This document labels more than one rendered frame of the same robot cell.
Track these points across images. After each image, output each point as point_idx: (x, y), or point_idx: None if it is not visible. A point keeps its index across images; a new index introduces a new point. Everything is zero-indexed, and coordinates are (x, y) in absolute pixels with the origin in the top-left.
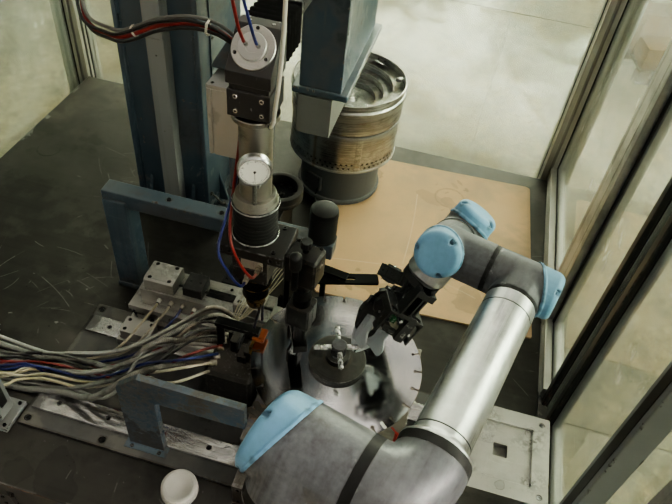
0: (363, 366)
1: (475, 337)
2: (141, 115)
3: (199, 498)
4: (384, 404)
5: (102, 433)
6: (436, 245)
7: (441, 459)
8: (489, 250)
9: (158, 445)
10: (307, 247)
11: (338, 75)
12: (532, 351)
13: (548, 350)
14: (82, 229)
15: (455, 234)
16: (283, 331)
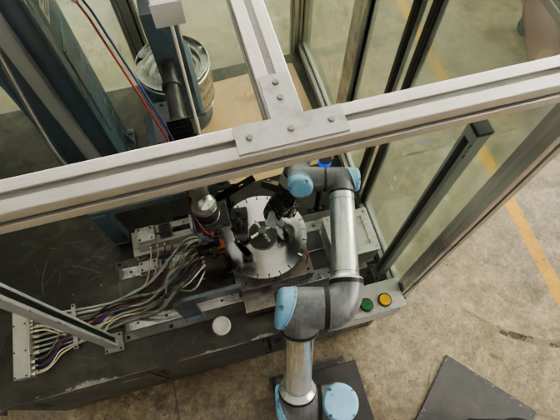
0: (276, 232)
1: (337, 222)
2: (68, 152)
3: (232, 323)
4: (295, 244)
5: (169, 323)
6: (299, 185)
7: (352, 286)
8: (322, 174)
9: (199, 313)
10: (239, 212)
11: (196, 106)
12: (337, 165)
13: (346, 163)
14: (70, 226)
15: (304, 175)
16: (229, 234)
